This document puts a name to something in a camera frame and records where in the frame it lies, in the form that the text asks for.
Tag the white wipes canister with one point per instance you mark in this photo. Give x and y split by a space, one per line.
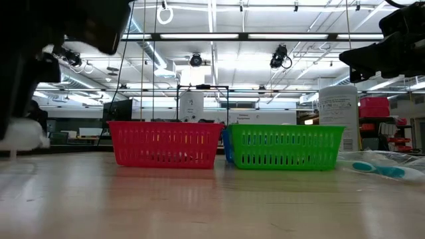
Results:
338 116

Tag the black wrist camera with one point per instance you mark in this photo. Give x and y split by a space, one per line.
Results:
96 23
405 20

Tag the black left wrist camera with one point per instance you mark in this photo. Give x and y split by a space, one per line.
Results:
96 23

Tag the black computer monitor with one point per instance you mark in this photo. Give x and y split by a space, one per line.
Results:
118 109

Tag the white wall device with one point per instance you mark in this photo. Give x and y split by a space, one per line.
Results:
191 106

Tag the green plastic basket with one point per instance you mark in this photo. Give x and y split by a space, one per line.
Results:
285 146

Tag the person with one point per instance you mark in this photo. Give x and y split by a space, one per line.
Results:
40 116

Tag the red plastic basket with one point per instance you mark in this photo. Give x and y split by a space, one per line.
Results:
166 146

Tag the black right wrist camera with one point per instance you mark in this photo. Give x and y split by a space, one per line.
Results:
405 20

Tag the black ceiling light rail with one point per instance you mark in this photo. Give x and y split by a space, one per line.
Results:
244 36

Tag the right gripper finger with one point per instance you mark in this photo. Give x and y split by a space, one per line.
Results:
363 62
363 49

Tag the round black ceiling camera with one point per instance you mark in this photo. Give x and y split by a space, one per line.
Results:
196 60

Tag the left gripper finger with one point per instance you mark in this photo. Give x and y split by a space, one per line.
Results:
15 103

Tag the blue toothbrush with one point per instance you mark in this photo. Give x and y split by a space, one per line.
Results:
382 171

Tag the red storage bin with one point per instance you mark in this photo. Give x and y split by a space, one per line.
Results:
373 106

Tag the blue plastic basket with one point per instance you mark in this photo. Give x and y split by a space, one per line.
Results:
226 146

